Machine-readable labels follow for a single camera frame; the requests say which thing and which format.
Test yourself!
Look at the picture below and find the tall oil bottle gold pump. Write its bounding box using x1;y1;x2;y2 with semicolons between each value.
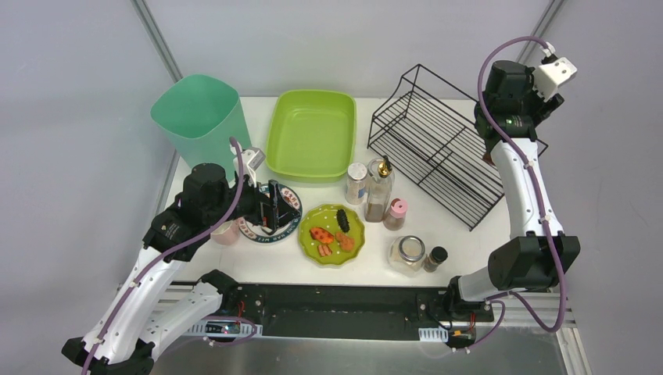
364;155;395;223

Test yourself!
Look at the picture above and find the large glass jar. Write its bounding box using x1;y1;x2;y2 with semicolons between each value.
388;235;426;277

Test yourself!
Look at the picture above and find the oil bottle gold spout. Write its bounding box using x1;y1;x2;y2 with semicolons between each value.
482;152;495;166

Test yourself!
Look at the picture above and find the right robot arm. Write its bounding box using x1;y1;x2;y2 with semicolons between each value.
443;57;580;313

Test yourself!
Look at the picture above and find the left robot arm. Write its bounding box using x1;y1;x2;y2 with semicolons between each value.
61;163;301;374

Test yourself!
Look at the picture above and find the white plate teal rim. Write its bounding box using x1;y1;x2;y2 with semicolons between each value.
236;184;303;245

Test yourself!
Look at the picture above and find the pink white mug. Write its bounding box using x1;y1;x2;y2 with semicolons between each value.
210;220;240;246

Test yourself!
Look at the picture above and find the orange grilled fish piece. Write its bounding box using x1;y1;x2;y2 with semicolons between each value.
309;227;335;245

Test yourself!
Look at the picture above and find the green dotted plate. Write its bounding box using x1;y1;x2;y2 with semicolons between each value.
298;204;366;267

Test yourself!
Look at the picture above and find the pork belly piece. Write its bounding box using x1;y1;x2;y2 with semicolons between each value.
317;244;333;257

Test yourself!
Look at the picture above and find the black sea cucumber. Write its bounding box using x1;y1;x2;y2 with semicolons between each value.
336;209;350;233

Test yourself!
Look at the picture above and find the fried chicken nugget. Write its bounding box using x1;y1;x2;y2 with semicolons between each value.
335;231;355;252

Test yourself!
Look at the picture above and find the white grain shaker jar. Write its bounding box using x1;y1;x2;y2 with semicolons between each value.
345;162;368;205

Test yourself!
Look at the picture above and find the lime green plastic basin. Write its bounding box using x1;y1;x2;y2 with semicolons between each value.
265;89;357;184

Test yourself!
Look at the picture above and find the teal plastic bin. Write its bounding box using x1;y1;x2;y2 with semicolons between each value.
150;74;252;181

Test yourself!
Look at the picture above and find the pink lid spice jar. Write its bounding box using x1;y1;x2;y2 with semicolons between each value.
382;198;408;231

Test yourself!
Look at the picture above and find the small black cap spice bottle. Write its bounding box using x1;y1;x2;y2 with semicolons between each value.
423;246;448;273

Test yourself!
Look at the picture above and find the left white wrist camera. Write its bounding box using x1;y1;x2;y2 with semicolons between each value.
231;147;266;184

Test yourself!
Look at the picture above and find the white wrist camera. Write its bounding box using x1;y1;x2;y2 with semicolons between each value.
532;42;578;102
231;147;266;184

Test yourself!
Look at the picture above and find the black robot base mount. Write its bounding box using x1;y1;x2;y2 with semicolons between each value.
216;284;494;341

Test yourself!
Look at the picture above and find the black wire rack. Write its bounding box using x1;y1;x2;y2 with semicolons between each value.
367;63;549;232

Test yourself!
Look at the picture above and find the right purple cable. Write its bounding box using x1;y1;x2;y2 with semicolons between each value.
476;35;570;334

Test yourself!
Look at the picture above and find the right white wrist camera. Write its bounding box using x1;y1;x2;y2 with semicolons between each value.
532;42;578;102

